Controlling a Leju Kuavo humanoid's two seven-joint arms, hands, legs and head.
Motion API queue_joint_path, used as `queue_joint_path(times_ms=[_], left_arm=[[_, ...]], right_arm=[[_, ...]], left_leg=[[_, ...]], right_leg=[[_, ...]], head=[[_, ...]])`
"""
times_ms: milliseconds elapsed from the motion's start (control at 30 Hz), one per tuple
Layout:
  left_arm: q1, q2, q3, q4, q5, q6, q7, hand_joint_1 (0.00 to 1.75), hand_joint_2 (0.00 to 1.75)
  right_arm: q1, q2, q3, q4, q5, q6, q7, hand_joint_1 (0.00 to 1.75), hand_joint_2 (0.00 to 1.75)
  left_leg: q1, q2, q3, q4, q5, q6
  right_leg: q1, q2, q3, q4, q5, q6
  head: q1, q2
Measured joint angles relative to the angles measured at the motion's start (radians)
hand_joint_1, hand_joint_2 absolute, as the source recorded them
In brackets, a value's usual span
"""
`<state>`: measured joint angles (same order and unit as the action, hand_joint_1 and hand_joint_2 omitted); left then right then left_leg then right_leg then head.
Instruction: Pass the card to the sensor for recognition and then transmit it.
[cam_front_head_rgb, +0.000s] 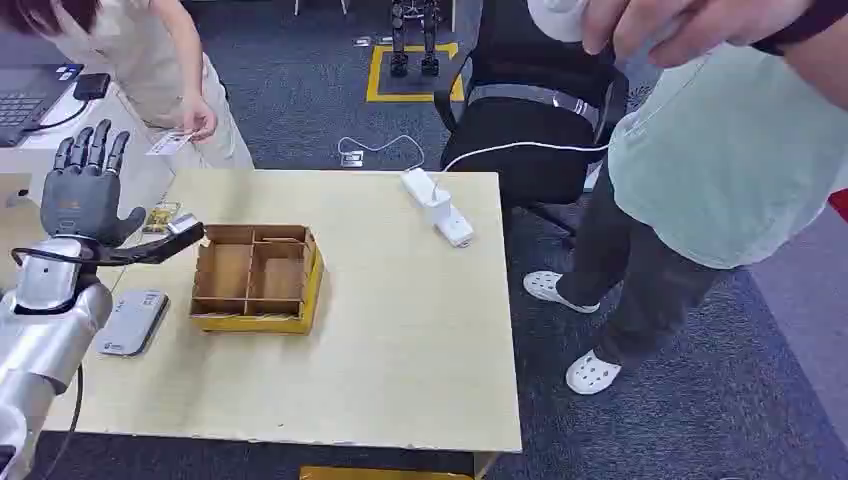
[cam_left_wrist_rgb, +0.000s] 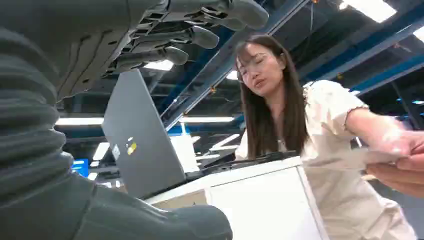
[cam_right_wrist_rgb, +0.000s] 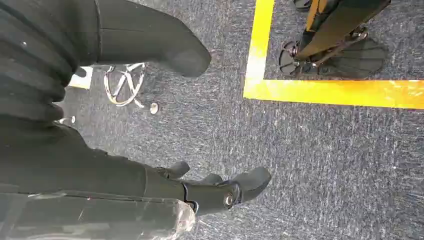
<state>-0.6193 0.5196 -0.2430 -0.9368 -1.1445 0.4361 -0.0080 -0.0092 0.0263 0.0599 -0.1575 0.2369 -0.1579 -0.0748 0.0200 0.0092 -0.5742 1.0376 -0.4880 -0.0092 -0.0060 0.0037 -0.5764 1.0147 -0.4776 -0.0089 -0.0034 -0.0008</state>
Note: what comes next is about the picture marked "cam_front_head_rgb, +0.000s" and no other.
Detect person's clasped hand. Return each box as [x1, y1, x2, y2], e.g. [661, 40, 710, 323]
[581, 0, 815, 70]

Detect person's hand holding card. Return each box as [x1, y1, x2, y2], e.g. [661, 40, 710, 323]
[181, 94, 219, 144]

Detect dark laptop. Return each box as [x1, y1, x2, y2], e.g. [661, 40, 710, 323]
[0, 62, 85, 149]

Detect white printed card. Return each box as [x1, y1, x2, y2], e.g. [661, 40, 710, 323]
[144, 129, 196, 158]

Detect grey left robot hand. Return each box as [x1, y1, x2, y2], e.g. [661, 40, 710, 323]
[39, 119, 148, 250]

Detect white cable with floor socket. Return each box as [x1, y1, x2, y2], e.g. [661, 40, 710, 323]
[336, 133, 427, 172]

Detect white power strip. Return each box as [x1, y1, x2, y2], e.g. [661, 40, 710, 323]
[399, 167, 476, 250]

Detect person holding card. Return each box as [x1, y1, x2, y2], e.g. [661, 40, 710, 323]
[0, 0, 257, 171]

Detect grey flat device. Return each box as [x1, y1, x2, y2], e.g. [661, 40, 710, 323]
[95, 288, 171, 359]

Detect black office chair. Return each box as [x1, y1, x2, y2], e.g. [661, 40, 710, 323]
[433, 0, 631, 241]

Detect black laptop cable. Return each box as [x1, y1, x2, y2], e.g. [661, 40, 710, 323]
[22, 99, 91, 134]

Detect black power adapter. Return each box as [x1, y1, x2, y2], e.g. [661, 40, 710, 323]
[72, 72, 113, 103]

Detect small stack of cards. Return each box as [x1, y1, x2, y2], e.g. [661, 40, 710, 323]
[141, 201, 183, 235]

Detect person in pale shirt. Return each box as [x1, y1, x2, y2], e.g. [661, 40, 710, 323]
[522, 0, 848, 397]

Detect white power cable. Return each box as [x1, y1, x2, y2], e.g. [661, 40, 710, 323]
[431, 140, 611, 203]

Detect white clog shoe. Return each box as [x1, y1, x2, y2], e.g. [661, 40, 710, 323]
[564, 349, 623, 397]
[522, 269, 602, 315]

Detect black robot legs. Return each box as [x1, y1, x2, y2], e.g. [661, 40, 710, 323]
[388, 0, 443, 79]

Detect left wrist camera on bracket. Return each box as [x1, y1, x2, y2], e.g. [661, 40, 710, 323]
[84, 212, 207, 268]

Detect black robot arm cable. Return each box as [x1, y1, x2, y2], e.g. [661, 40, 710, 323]
[38, 362, 85, 480]

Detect white side desk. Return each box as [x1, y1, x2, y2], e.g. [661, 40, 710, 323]
[0, 79, 175, 230]

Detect wooden box with compartments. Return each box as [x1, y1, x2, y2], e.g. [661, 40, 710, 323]
[189, 223, 327, 337]

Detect yellow box edge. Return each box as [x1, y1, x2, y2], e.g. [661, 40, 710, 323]
[299, 466, 476, 480]

